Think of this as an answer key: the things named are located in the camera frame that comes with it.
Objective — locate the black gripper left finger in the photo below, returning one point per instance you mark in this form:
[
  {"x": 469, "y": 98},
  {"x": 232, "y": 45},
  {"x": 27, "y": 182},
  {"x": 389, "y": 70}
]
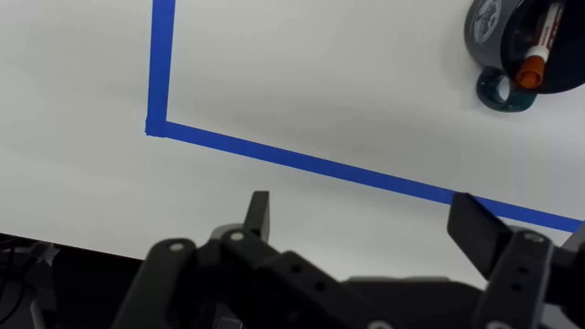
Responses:
[{"x": 257, "y": 213}]

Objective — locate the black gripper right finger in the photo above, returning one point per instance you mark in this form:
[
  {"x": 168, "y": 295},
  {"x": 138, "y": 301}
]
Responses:
[{"x": 477, "y": 235}]

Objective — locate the marker with orange cap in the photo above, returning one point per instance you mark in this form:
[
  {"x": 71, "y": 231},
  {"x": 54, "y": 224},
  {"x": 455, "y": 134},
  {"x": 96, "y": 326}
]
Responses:
[{"x": 530, "y": 70}]

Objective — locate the dark green speckled mug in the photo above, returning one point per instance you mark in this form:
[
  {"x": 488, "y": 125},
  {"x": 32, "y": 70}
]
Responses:
[{"x": 486, "y": 28}]

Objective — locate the blue tape line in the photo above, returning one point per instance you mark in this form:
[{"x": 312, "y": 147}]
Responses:
[{"x": 159, "y": 61}]

